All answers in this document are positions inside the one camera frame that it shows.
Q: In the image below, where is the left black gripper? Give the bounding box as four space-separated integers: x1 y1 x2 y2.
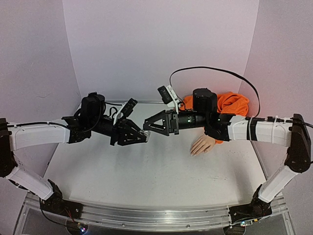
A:
90 116 148 146

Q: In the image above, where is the clear nail polish bottle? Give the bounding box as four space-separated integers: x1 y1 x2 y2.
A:
141 131 151 142

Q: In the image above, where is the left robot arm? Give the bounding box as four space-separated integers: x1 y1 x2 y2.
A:
0 93 150 214

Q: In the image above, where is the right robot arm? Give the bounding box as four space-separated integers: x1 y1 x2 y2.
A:
143 86 312 203

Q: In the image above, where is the mannequin hand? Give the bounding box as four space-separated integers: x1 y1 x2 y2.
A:
190 135 216 156

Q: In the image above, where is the orange hoodie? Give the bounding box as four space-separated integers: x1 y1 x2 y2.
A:
193 92 249 148

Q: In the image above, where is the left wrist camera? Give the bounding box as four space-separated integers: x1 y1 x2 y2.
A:
113 98 138 125

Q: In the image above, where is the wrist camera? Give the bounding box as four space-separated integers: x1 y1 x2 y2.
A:
157 85 181 113
113 98 138 125

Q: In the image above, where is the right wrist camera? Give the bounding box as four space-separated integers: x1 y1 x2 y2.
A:
157 85 181 113

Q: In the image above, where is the black left camera cable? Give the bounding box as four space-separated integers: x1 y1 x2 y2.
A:
73 105 123 125

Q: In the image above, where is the aluminium back rail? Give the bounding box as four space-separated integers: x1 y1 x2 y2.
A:
106 99 164 104

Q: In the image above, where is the aluminium rail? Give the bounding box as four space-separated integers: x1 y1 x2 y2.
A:
106 99 164 104
22 198 294 231

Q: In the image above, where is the aluminium front rail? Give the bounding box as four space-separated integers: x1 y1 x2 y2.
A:
22 198 294 231

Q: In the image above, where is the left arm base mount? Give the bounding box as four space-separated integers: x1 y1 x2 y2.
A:
40 179 83 220

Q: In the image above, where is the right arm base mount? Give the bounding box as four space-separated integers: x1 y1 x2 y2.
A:
228 185 272 225

